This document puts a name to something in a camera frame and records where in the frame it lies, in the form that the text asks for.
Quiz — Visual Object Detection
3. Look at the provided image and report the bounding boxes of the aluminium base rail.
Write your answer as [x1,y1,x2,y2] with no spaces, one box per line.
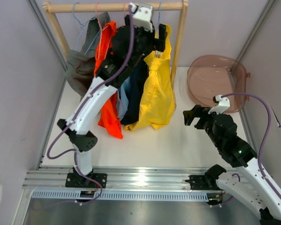
[22,167,207,192]

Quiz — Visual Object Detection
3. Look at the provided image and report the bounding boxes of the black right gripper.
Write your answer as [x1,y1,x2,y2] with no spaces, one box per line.
[182,105,223,147]

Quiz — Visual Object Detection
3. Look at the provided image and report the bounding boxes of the navy blue shorts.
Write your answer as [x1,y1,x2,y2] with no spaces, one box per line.
[121,57,148,125]

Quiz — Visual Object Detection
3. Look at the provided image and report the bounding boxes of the orange shorts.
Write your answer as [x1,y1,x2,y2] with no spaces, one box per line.
[94,21,123,139]

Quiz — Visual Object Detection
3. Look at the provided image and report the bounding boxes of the wooden clothes rack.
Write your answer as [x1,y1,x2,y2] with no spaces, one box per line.
[42,0,189,111]

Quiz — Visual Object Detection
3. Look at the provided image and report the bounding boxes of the pink hanger of orange shorts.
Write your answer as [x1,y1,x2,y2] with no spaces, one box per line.
[95,2,110,59]

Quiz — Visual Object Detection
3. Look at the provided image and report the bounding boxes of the grey shorts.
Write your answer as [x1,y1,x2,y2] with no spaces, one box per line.
[65,17,100,97]

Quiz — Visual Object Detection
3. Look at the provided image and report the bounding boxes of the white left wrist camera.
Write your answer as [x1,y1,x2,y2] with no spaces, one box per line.
[129,2,154,33]

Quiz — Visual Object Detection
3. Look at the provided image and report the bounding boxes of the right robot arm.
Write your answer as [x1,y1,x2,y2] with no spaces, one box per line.
[183,105,281,225]

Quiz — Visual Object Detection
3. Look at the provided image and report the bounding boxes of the translucent pink plastic basket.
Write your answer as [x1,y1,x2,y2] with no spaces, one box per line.
[187,55,251,107]

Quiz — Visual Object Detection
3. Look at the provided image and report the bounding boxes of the light blue shorts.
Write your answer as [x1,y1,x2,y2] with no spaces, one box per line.
[116,77,131,120]

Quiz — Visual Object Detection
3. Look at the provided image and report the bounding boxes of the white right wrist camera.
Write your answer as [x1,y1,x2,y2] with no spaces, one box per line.
[208,95,230,114]

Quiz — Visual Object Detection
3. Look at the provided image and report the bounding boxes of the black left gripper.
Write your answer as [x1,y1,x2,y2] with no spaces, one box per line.
[126,15,167,69]

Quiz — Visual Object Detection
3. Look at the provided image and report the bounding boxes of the blue hanger of grey shorts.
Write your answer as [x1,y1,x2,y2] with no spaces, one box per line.
[72,2,101,56]

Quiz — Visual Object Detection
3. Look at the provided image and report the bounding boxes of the yellow shorts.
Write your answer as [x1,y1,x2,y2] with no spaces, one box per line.
[124,24,175,132]

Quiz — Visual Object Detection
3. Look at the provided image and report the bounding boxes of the slotted cable duct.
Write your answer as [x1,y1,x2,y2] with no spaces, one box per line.
[31,189,208,202]

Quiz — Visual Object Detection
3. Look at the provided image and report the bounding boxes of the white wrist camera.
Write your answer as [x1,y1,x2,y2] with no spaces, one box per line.
[129,2,154,33]
[208,95,230,114]

